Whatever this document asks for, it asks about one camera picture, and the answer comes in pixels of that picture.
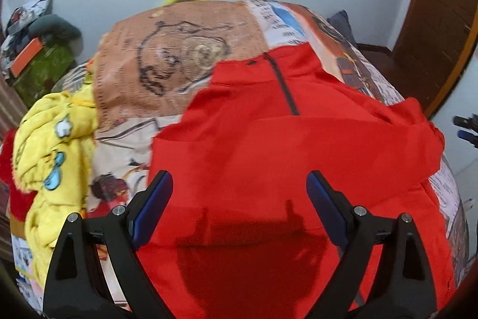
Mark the green box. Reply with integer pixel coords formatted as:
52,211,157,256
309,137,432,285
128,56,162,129
9,42,77,108

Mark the printed comic blanket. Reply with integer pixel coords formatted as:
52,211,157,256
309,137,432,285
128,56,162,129
11,0,471,316

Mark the wooden door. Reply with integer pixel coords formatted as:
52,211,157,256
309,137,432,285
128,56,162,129
392,0,478,118

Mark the red zip jacket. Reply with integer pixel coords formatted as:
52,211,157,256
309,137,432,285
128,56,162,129
136,44,458,319

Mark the red fleece cloth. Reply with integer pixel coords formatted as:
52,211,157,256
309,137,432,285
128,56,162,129
0,128,38,230

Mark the dark blue pillow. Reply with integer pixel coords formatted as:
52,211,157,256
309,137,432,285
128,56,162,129
328,10,358,45

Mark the grey cushion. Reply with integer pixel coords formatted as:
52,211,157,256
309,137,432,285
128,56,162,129
29,14,82,42

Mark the yellow cartoon fleece blanket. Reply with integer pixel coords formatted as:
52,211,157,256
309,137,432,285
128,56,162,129
13,74,101,290

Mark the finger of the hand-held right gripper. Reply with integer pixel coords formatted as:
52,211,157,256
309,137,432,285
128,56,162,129
453,115,478,130
458,130,478,148

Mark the orange flat box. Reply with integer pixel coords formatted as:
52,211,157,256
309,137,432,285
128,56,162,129
10,38,45,77

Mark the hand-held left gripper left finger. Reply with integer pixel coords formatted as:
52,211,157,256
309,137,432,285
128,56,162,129
43,170,176,319

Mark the clutter pile with green bag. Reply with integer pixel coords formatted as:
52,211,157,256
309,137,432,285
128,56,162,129
0,0,55,69

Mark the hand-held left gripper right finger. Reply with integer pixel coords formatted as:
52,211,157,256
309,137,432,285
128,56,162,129
304,170,437,319

